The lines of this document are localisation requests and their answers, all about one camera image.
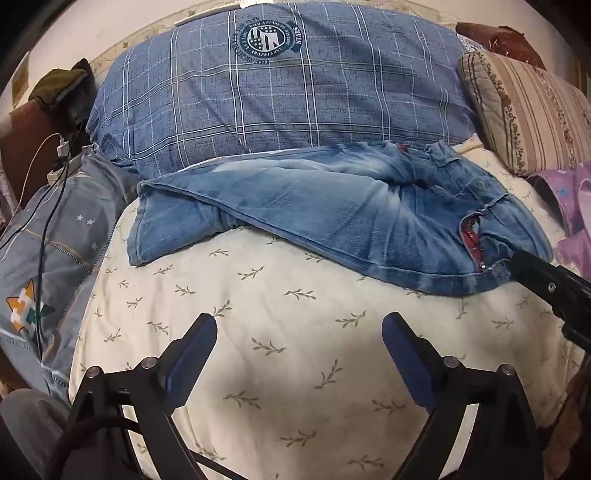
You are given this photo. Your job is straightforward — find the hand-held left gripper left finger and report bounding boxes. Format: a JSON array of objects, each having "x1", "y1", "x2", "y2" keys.
[{"x1": 61, "y1": 313, "x2": 218, "y2": 480}]

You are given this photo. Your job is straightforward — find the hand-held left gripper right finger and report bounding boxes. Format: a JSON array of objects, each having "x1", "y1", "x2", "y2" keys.
[{"x1": 381, "y1": 312, "x2": 544, "y2": 480}]

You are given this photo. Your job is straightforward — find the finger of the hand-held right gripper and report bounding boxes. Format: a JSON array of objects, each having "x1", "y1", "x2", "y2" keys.
[{"x1": 508, "y1": 249, "x2": 591, "y2": 354}]

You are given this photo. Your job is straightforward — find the blue denim pants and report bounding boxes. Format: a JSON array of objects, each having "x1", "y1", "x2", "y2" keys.
[{"x1": 128, "y1": 140, "x2": 555, "y2": 296}]

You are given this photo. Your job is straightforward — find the purple patterned cloth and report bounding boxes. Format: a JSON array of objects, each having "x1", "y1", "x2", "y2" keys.
[{"x1": 529, "y1": 162, "x2": 591, "y2": 274}]

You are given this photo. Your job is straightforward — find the cream leaf-print bedsheet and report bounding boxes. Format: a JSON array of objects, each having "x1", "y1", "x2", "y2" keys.
[{"x1": 67, "y1": 134, "x2": 587, "y2": 480}]

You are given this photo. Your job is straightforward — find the grey-blue star quilt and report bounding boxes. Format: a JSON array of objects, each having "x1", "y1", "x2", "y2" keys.
[{"x1": 0, "y1": 147, "x2": 139, "y2": 403}]

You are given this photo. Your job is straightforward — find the striped floral pillow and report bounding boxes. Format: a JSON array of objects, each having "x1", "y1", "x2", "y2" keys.
[{"x1": 456, "y1": 51, "x2": 591, "y2": 178}]

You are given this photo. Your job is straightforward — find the grey cloth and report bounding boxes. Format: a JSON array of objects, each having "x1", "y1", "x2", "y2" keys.
[{"x1": 0, "y1": 389, "x2": 71, "y2": 480}]

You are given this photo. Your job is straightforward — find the white power strip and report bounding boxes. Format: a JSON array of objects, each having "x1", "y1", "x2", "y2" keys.
[{"x1": 46, "y1": 154, "x2": 85, "y2": 184}]

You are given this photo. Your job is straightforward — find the red-brown shiny bag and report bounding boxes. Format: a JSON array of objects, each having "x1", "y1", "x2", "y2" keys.
[{"x1": 455, "y1": 22, "x2": 548, "y2": 71}]

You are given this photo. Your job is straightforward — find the blue plaid pillow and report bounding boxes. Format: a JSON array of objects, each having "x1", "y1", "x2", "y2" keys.
[{"x1": 85, "y1": 2, "x2": 483, "y2": 178}]

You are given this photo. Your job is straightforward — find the olive green cloth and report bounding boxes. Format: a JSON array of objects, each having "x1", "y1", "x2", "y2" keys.
[{"x1": 28, "y1": 58, "x2": 96, "y2": 110}]

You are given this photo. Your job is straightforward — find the thin black cable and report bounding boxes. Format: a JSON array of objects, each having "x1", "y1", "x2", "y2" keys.
[{"x1": 33, "y1": 157, "x2": 80, "y2": 363}]

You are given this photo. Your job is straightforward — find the white charging cable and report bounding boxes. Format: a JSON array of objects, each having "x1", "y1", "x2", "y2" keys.
[{"x1": 7, "y1": 133, "x2": 64, "y2": 227}]

